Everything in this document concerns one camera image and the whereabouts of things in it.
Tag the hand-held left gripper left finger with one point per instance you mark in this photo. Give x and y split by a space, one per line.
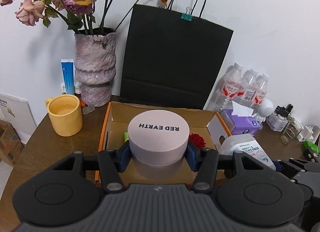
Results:
123 159

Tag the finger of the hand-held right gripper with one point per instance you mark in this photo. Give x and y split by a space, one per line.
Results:
278 166

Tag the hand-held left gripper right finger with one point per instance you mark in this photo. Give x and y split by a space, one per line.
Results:
193 158

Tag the red rose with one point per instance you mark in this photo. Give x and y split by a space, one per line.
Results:
197 140

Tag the green tissue packet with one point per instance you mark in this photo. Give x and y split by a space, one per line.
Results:
126 136

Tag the pink round box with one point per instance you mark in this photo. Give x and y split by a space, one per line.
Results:
157 144

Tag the red cardboard box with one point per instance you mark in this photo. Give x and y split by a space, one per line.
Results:
117 121

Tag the white wet wipes pack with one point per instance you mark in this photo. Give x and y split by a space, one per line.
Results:
240 148

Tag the clear case with black items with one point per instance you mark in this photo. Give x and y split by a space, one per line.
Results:
277 120

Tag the clear drinking glass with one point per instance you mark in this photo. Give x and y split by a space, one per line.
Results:
290 133

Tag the dark box with green top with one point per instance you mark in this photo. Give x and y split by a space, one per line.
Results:
312 151

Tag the white charger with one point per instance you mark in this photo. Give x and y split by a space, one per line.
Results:
308 133

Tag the purple tissue pack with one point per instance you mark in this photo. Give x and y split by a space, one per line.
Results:
243 124

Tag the white robot figure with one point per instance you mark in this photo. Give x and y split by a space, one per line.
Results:
265 108

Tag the small clear trinket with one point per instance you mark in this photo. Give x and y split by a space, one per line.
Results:
88 108

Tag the yellow mug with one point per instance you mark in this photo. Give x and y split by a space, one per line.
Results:
66 116

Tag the clear water bottle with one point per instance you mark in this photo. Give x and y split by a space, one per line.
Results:
247 89
261 91
230 89

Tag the mottled purple ceramic vase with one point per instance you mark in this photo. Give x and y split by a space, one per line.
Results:
96 64

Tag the black paper bag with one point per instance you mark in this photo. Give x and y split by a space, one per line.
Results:
172 59

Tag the blue and white tube box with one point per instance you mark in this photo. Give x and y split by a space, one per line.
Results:
68 74

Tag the brown cardboard carton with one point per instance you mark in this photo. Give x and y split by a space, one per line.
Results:
8 144

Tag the white board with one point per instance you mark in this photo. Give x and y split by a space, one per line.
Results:
15 111

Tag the green binder clip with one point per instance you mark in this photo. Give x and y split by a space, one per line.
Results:
186 16

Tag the white wall holder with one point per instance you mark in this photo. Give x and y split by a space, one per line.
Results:
78 88

